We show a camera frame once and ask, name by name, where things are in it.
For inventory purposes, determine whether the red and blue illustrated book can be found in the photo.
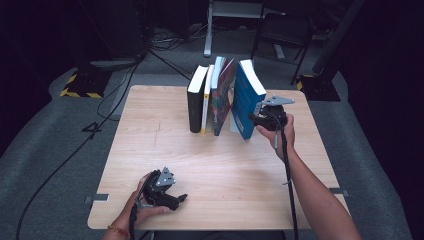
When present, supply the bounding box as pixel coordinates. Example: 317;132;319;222
210;55;236;137

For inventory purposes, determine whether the black equipment cabinet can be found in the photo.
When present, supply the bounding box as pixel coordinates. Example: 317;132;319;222
76;0;149;69

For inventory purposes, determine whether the grey tape tab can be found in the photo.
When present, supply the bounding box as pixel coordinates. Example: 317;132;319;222
84;193;110;205
329;187;350;198

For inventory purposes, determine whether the grey metal desk stand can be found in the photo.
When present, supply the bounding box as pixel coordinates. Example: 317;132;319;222
203;0;265;59

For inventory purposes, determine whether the long black floor cable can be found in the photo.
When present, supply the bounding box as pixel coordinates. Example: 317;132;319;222
14;49;149;240

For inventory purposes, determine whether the thick blue book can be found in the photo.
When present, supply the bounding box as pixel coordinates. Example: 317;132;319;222
231;59;268;141

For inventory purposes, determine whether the black yellow striped base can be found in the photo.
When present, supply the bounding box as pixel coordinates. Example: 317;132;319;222
295;73;342;103
59;68;113;100

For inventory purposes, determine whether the right hand-held gripper cable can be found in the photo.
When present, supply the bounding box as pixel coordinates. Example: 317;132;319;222
268;109;300;240

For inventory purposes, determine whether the black chair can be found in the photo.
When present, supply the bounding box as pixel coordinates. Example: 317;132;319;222
250;12;316;86

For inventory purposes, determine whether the yellow book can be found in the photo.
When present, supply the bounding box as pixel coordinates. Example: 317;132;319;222
200;64;215;136

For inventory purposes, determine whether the bundle of floor cables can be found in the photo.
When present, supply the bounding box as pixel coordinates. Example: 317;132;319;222
149;24;209;52

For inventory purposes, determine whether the white expandable book rack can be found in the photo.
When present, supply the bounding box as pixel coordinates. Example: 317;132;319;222
205;99;264;134

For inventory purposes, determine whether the person's right hand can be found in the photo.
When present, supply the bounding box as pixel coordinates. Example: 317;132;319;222
256;113;297;161

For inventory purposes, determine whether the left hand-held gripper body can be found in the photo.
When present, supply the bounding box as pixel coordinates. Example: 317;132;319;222
143;166;177;205

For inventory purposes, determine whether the left hand-held gripper cable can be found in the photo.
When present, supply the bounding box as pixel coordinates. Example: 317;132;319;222
128;171;158;240

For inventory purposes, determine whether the orange bracelet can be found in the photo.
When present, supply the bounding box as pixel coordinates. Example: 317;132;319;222
106;224;131;239

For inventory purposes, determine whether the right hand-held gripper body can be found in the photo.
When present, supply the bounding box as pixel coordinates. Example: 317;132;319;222
261;95;296;132

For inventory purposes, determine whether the black hardcover book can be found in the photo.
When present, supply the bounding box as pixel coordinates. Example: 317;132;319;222
187;65;210;134

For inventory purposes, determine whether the person's left hand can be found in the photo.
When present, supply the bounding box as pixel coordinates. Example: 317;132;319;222
114;172;173;231

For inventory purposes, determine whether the dark slanted post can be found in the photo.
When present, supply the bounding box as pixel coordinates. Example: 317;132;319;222
311;0;368;76

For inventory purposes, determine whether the hand-held gripper cable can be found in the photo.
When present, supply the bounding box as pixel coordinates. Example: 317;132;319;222
128;171;158;240
268;109;300;240

